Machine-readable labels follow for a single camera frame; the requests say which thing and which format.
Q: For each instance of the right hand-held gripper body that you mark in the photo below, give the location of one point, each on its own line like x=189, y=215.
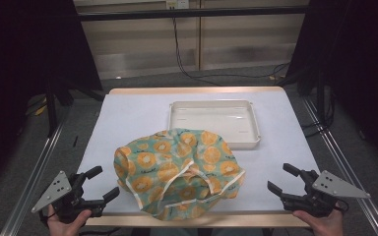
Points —
x=333, y=187

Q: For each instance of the black metal stand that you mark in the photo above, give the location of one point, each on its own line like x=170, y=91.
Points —
x=50, y=108
x=321, y=98

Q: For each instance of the black horizontal bar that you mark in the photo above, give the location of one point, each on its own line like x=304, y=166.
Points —
x=183, y=13

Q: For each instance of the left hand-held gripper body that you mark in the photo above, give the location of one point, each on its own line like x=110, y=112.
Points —
x=57, y=190

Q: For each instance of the white plastic tray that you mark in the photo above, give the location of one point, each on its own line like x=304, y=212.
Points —
x=213, y=118

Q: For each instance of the white table cover sheet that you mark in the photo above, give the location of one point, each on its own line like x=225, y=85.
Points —
x=134, y=114

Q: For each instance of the person's left hand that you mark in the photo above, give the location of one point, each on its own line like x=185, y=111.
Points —
x=67, y=229

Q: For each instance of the aluminium floor rail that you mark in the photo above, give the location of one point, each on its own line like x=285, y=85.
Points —
x=32, y=183
x=347, y=164

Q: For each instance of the orange print fabric bag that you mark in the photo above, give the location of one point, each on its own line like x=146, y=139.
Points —
x=174, y=164

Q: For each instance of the person's right hand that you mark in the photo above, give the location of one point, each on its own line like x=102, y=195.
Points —
x=326, y=226

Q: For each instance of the white wall socket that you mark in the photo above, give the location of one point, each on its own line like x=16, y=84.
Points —
x=177, y=4

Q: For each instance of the dark curtain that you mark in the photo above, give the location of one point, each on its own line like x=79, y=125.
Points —
x=19, y=65
x=357, y=65

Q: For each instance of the yellow floor scrap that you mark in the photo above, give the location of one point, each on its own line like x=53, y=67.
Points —
x=41, y=110

